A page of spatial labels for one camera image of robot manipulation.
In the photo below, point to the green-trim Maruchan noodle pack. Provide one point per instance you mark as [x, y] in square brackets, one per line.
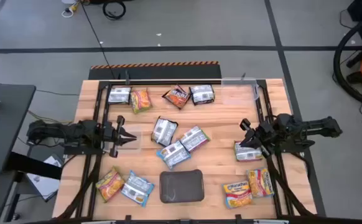
[194, 138]
[247, 154]

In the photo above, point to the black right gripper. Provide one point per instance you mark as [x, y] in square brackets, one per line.
[263, 133]

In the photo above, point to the black orange Maruchan noodle pack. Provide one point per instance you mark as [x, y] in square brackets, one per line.
[176, 97]

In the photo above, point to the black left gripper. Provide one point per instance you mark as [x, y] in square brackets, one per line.
[112, 135]

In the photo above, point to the smoked dark plastic bin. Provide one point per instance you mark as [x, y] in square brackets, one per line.
[181, 186]

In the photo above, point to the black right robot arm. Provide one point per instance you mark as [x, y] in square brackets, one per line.
[308, 129]

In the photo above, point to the white paper booklet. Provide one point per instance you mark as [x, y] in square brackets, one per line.
[44, 183]

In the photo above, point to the black mat with hazard stripe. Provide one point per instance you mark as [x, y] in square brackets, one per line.
[156, 72]

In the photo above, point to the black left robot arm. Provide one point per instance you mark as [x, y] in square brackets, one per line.
[66, 132]

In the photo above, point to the blue yellow Maruchan noodle pack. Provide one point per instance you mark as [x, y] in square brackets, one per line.
[237, 195]

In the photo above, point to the orange green-edged noodle pack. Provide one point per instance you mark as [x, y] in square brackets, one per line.
[141, 100]

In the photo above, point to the dark grey desk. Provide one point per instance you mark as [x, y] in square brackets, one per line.
[3, 130]

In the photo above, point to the blue-trim Maruchan noodle pack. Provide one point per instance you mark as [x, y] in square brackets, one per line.
[137, 188]
[173, 154]

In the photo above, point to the black metal table frame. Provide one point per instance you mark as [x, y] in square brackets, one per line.
[101, 99]

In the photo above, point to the clear plastic bin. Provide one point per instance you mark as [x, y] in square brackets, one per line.
[240, 93]

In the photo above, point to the black-trim Maruchan noodle pack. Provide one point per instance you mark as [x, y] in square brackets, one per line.
[164, 132]
[202, 94]
[119, 95]

